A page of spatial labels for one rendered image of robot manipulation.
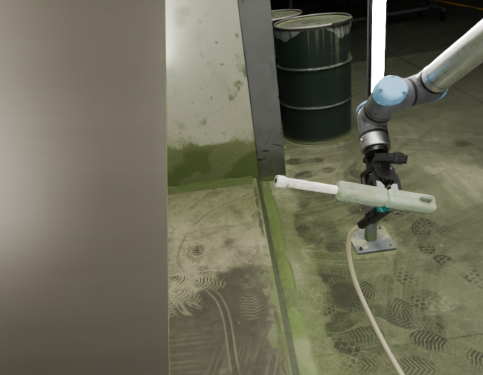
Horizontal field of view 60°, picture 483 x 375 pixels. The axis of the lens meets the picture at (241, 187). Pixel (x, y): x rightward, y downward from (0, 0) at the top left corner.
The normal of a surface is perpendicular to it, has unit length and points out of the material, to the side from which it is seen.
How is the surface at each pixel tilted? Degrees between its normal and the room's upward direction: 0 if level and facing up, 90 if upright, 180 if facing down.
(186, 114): 90
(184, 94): 90
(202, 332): 0
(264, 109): 90
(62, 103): 90
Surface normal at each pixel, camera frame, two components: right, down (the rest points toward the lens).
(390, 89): 0.00, -0.43
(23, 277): 0.15, 0.47
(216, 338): -0.13, -0.87
